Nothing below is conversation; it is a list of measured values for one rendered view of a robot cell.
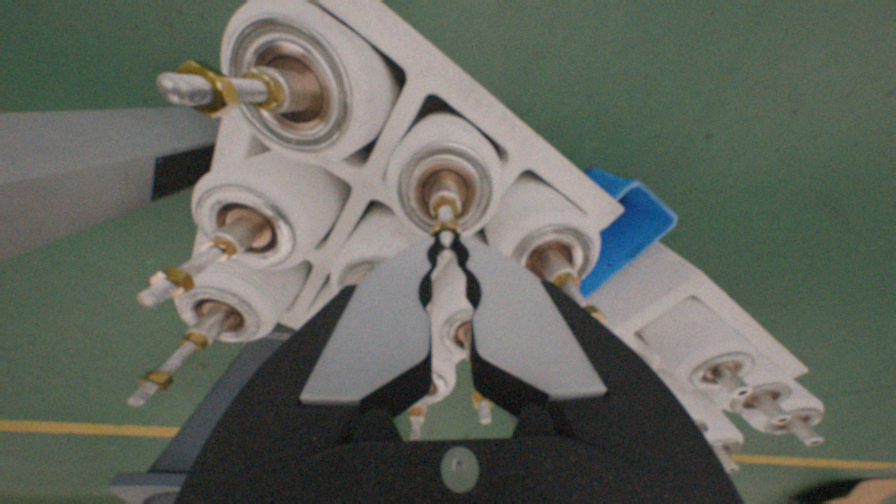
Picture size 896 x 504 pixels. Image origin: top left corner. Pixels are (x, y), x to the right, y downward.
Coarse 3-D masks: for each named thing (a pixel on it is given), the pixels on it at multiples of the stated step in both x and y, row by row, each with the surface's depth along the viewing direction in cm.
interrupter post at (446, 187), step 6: (444, 180) 19; (450, 180) 20; (438, 186) 19; (444, 186) 18; (450, 186) 18; (456, 186) 20; (432, 192) 19; (438, 192) 17; (444, 192) 17; (450, 192) 17; (456, 192) 18; (432, 198) 18; (456, 198) 17
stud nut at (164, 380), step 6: (150, 372) 20; (156, 372) 20; (162, 372) 20; (144, 378) 20; (150, 378) 20; (156, 378) 20; (162, 378) 20; (168, 378) 20; (156, 384) 20; (162, 384) 20; (168, 384) 21; (162, 390) 20
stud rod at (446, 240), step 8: (440, 208) 17; (448, 208) 17; (440, 216) 16; (448, 216) 15; (448, 232) 14; (440, 240) 13; (448, 240) 13; (440, 248) 13; (448, 248) 13; (440, 256) 13; (448, 256) 13
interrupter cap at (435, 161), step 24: (432, 144) 18; (456, 144) 18; (408, 168) 19; (432, 168) 19; (456, 168) 19; (480, 168) 19; (408, 192) 20; (480, 192) 20; (408, 216) 21; (432, 216) 21; (480, 216) 21
